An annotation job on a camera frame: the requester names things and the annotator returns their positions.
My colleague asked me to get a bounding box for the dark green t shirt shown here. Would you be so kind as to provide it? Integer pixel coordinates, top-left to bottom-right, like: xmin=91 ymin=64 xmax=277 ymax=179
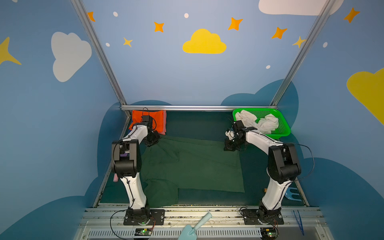
xmin=140 ymin=136 xmax=245 ymax=208

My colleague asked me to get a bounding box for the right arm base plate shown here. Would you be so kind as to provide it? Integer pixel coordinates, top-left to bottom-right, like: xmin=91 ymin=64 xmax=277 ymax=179
xmin=239 ymin=208 xmax=284 ymax=225

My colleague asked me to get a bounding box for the pink folded t shirt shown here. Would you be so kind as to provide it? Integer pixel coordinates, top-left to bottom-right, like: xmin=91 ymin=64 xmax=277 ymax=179
xmin=155 ymin=111 xmax=167 ymax=135

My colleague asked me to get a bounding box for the aluminium right floor rail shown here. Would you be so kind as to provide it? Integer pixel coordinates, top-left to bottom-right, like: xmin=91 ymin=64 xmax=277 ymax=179
xmin=277 ymin=139 xmax=310 ymax=207

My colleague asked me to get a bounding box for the right green circuit board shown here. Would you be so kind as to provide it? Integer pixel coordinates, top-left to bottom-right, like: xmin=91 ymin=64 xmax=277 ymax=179
xmin=261 ymin=228 xmax=279 ymax=240

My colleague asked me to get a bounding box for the aluminium left floor rail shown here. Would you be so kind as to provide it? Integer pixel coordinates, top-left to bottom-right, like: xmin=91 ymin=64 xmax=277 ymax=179
xmin=89 ymin=114 xmax=131 ymax=208

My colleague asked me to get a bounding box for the left green circuit board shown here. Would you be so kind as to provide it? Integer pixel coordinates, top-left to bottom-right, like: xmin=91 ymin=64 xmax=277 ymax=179
xmin=135 ymin=229 xmax=152 ymax=237

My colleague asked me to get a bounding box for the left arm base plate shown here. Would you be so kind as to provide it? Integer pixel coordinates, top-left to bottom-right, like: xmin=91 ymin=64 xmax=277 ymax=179
xmin=123 ymin=209 xmax=165 ymax=226

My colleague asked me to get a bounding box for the green circuit board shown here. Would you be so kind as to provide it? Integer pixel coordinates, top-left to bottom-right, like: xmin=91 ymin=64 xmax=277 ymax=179
xmin=261 ymin=228 xmax=279 ymax=240
xmin=135 ymin=229 xmax=152 ymax=237

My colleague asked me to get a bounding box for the green plastic basket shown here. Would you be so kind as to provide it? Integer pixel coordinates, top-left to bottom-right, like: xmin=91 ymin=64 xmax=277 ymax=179
xmin=233 ymin=108 xmax=291 ymax=140

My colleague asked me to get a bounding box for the purple toy shovel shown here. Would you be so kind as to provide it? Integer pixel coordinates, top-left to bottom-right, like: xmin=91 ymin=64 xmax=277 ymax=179
xmin=113 ymin=174 xmax=119 ymax=183

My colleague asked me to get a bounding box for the aluminium back frame rail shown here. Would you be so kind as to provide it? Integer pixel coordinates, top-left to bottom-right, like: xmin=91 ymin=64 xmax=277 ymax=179
xmin=121 ymin=105 xmax=278 ymax=112

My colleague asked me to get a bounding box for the aluminium right frame post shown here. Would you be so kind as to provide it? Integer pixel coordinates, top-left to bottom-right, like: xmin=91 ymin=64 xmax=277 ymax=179
xmin=270 ymin=0 xmax=336 ymax=109

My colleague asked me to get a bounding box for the white t shirt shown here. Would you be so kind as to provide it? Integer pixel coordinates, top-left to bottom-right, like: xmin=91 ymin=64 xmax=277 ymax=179
xmin=235 ymin=110 xmax=279 ymax=135

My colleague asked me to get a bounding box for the aluminium floor rail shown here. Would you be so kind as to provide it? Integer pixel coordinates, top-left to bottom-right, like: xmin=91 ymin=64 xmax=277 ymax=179
xmin=89 ymin=114 xmax=131 ymax=208
xmin=277 ymin=139 xmax=310 ymax=207

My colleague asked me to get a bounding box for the aluminium frame post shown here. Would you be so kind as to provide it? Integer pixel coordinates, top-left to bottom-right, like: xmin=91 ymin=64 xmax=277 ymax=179
xmin=71 ymin=0 xmax=127 ymax=105
xmin=270 ymin=0 xmax=336 ymax=109

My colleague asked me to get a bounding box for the wooden handled blue tool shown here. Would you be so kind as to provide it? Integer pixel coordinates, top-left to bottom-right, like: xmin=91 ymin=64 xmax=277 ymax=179
xmin=262 ymin=187 xmax=302 ymax=202

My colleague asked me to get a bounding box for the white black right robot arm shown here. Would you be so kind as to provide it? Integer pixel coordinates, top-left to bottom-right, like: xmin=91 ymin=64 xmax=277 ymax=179
xmin=224 ymin=121 xmax=302 ymax=225

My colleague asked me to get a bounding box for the teal toy trowel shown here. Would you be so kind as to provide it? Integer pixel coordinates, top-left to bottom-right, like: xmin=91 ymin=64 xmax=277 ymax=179
xmin=178 ymin=213 xmax=212 ymax=240

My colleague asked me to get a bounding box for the orange folded t shirt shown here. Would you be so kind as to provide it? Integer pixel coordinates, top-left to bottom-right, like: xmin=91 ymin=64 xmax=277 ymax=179
xmin=129 ymin=110 xmax=167 ymax=135

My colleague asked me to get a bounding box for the aluminium left frame post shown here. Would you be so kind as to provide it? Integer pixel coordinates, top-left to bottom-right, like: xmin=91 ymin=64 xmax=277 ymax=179
xmin=71 ymin=0 xmax=127 ymax=105

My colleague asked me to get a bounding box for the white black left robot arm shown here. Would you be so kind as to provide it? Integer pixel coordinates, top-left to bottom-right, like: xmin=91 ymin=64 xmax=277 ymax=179
xmin=112 ymin=115 xmax=160 ymax=226

